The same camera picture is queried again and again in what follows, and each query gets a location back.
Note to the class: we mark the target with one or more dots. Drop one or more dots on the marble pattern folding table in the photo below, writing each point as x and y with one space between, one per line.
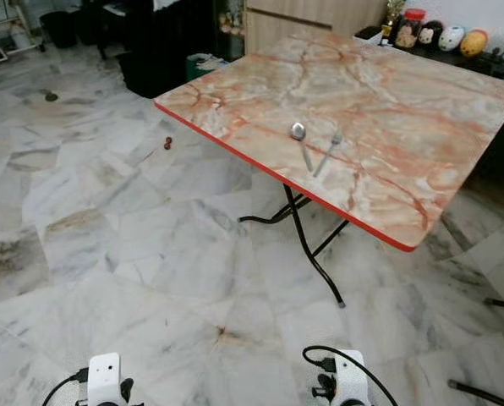
362 127

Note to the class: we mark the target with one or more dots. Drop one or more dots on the yellow egg figurine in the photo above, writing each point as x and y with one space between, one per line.
474 44

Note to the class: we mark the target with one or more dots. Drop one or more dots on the black furniture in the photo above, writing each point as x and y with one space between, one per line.
167 42

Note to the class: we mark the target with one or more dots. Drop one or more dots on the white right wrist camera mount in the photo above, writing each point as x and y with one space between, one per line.
352 381

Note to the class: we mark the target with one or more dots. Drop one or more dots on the light wooden cabinet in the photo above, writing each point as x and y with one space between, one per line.
311 21

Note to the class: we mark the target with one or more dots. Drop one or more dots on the black round figurine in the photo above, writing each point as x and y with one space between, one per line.
430 35

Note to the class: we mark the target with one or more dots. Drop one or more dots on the white egg figurine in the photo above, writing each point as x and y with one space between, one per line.
451 39

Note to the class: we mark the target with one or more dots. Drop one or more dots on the silver metal fork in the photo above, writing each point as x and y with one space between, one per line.
330 152

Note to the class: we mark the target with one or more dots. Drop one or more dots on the gold trophy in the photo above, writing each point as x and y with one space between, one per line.
394 15

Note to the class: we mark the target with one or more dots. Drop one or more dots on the small dark floor object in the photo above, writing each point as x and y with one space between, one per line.
51 96

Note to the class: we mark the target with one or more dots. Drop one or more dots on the silver metal spoon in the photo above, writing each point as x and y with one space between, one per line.
298 130

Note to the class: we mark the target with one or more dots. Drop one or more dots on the red lidded glass jar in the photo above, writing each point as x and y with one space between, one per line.
410 30

